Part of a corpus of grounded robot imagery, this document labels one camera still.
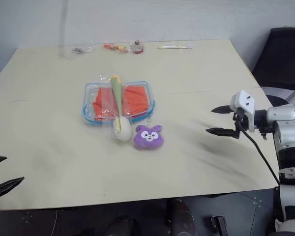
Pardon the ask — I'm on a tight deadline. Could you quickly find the dark rounded robot foot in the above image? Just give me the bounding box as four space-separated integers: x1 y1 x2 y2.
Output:
166 198 197 236

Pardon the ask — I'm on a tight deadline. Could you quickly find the clear bag of metal rings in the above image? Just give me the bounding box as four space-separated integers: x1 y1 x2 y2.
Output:
70 46 93 55

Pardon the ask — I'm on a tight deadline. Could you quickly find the orange packaged trinket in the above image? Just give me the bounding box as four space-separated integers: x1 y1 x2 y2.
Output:
103 43 129 53

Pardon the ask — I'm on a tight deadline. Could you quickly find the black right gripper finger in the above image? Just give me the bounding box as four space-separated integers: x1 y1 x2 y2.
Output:
205 127 240 140
211 105 236 115

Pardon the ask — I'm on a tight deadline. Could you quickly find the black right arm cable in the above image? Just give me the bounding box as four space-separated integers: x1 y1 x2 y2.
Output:
236 118 281 184

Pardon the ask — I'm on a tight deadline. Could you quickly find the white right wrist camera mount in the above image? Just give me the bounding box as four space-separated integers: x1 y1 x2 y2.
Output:
230 90 257 133

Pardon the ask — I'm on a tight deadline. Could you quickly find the black table bracket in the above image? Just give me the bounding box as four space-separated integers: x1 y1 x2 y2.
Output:
210 215 227 236

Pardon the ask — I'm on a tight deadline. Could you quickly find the cream packaged stick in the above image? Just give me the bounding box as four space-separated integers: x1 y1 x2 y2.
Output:
157 43 194 50

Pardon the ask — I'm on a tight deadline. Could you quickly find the red cloth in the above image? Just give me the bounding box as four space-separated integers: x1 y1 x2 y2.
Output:
92 85 150 121

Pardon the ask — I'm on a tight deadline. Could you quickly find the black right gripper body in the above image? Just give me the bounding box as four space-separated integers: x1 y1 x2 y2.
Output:
232 107 249 140

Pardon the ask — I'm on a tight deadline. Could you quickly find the black office chair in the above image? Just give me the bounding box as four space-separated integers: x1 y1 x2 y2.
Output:
251 27 295 108

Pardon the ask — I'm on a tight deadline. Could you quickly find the packaged green and white toy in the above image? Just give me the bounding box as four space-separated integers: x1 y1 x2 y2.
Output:
99 73 133 143

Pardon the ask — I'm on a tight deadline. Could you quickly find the clear pouch with orange cloth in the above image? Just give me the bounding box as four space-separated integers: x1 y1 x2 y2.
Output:
81 81 156 126

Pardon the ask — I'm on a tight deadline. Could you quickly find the purple plush bunny keychain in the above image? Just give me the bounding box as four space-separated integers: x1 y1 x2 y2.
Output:
132 124 165 150

